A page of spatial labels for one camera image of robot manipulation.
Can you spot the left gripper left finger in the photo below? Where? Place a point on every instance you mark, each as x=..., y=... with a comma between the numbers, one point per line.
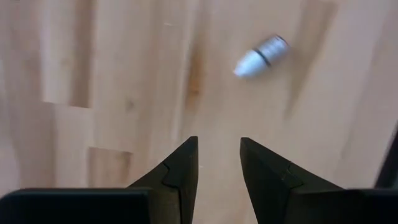
x=177, y=193

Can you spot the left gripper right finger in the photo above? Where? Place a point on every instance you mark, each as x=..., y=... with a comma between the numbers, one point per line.
x=267, y=193

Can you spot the small grey bullet-shaped cap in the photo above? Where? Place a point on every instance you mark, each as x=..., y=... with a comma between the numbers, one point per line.
x=261, y=57

